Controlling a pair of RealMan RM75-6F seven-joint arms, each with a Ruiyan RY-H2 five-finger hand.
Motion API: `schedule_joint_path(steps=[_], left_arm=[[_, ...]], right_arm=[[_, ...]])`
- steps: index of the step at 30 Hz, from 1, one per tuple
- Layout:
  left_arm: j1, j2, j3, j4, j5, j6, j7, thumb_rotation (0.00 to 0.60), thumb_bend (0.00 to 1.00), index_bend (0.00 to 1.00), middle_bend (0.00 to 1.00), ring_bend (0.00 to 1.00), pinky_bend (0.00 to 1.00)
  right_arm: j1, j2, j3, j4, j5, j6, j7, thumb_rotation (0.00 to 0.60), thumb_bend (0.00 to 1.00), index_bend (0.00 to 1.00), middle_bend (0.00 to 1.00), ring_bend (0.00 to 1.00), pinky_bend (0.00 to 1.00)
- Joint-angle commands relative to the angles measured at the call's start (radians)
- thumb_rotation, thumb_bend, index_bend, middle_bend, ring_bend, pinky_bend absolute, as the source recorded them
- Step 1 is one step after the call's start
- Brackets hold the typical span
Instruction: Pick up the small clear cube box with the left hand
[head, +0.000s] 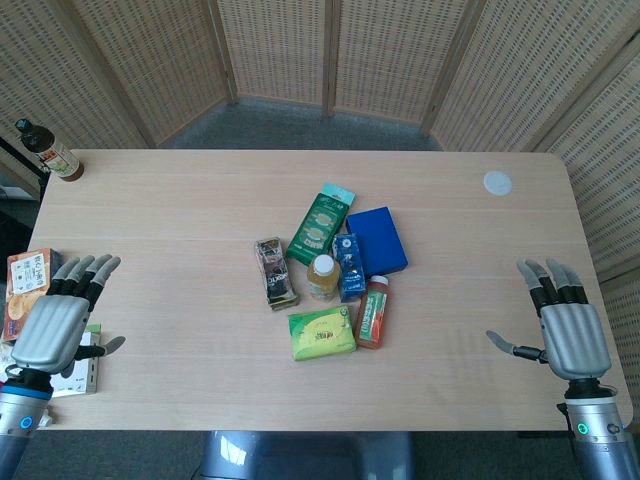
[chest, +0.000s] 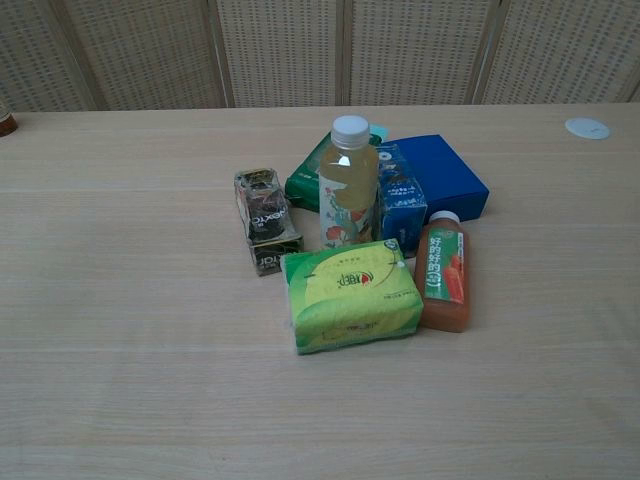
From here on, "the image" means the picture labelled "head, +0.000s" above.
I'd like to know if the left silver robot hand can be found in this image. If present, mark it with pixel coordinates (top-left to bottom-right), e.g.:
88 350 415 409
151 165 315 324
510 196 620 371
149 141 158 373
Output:
9 254 127 375

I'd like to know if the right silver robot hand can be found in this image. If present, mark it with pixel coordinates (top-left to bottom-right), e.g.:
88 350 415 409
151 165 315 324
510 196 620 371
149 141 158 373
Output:
486 257 613 382

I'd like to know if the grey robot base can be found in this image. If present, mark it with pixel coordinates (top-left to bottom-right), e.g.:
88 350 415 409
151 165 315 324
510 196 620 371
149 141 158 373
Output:
198 430 416 480

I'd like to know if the orange cracker box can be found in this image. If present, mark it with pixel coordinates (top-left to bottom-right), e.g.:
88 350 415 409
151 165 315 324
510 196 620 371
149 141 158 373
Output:
1 247 66 343

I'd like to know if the white green small box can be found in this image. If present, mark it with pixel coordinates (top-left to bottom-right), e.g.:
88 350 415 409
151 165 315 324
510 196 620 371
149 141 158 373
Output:
49 323 106 396

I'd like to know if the white round lid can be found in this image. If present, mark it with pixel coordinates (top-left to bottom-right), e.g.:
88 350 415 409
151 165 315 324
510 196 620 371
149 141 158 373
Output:
482 170 514 196

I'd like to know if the dark sauce bottle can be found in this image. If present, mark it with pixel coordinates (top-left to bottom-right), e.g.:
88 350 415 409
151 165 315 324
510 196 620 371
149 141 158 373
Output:
14 117 85 182

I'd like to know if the red juice bottle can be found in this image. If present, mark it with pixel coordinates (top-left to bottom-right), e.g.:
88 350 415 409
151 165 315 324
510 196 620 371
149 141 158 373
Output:
355 275 391 351

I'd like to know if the blue rectangular box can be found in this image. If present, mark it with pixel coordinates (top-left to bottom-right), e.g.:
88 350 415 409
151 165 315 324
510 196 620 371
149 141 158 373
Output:
345 206 410 277

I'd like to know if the blue drink carton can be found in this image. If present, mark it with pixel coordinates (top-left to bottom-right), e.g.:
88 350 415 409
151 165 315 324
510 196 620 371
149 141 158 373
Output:
332 233 368 303

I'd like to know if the green yellow tissue pack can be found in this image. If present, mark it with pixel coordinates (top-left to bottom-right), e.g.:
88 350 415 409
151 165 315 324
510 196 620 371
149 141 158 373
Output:
287 304 358 362

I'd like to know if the yellow juice bottle white cap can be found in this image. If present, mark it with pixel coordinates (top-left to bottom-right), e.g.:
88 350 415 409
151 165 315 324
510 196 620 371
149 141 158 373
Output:
306 253 342 303

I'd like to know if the green cookie box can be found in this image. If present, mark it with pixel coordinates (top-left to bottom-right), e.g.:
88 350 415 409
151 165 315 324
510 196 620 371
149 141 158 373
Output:
285 182 358 265

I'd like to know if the woven folding screen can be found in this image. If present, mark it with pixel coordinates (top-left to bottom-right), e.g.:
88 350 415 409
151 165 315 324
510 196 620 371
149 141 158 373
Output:
0 0 640 429

